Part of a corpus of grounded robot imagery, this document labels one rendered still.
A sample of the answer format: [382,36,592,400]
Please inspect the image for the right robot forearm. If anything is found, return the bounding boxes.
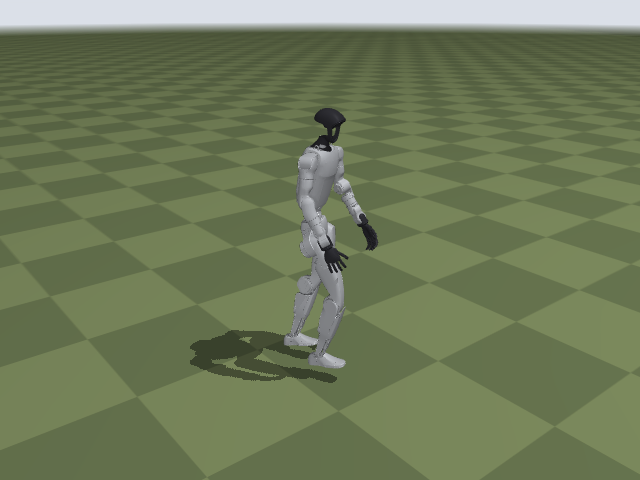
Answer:
[301,198,330,248]

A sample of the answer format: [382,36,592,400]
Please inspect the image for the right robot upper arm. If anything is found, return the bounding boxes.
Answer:
[298,153,318,210]

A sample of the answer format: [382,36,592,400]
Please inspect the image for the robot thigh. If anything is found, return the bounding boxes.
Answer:
[300,230,344,313]
[297,222,336,294]

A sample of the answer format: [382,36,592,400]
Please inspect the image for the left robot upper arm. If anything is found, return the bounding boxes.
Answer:
[333,146,350,195]

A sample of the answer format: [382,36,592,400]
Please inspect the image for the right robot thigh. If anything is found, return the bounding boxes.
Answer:
[300,230,344,313]

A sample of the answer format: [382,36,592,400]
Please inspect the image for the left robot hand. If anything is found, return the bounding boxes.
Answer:
[357,213,378,251]

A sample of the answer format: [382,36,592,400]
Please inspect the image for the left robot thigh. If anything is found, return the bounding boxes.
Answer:
[297,222,336,294]

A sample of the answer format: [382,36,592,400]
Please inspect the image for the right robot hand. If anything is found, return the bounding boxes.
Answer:
[317,235,349,273]

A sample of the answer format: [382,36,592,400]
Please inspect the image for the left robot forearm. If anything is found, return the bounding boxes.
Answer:
[341,180,366,224]

